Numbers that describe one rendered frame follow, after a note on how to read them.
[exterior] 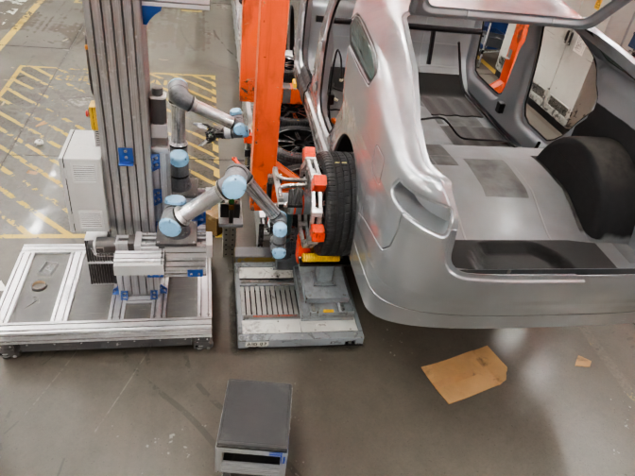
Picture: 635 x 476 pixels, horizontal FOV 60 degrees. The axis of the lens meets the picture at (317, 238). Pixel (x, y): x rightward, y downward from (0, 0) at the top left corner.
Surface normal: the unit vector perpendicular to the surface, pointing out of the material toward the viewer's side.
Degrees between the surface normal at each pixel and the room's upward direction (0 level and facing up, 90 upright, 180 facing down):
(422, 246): 89
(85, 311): 0
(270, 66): 90
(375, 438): 0
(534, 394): 0
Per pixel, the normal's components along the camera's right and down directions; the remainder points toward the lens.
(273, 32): 0.15, 0.60
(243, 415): 0.11, -0.80
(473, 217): 0.16, -0.53
